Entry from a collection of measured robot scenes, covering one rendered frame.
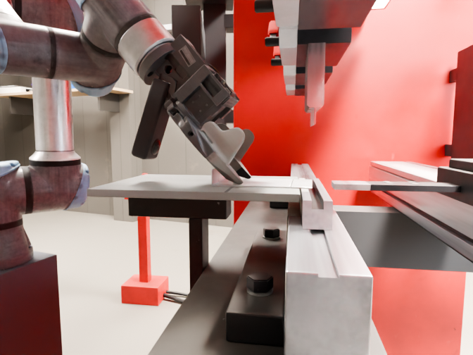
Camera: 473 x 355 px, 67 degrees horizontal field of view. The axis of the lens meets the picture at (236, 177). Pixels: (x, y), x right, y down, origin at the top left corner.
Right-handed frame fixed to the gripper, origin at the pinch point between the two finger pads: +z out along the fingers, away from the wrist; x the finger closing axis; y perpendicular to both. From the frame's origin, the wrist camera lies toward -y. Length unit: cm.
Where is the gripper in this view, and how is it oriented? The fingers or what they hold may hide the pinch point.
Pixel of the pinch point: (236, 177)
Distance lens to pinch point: 50.5
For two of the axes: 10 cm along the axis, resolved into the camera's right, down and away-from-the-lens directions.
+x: 2.1, -1.0, 9.7
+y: 7.4, -6.3, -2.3
